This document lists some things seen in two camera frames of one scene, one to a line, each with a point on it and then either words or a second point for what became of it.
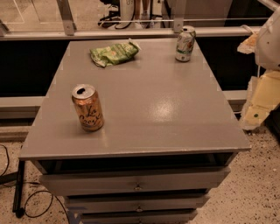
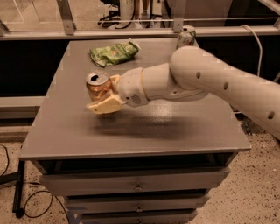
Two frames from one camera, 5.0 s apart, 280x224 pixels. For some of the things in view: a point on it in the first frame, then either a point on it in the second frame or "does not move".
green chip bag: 115,53 does not move
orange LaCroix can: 88,107 → 98,85
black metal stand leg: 18,194 does not move
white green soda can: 185,44 does not move
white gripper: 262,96 → 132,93
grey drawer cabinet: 168,138 does not move
